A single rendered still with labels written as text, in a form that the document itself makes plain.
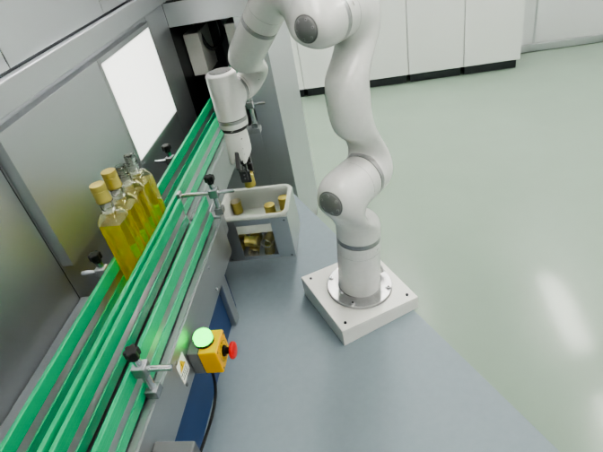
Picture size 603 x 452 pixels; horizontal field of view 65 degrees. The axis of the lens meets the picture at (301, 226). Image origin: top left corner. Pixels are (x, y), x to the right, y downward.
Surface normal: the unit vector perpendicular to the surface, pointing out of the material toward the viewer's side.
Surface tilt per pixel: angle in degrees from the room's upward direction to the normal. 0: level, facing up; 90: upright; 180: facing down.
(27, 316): 90
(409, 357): 0
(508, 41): 90
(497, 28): 90
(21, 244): 90
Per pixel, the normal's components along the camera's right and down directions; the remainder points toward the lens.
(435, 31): -0.07, 0.59
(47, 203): 0.98, -0.09
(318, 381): -0.17, -0.80
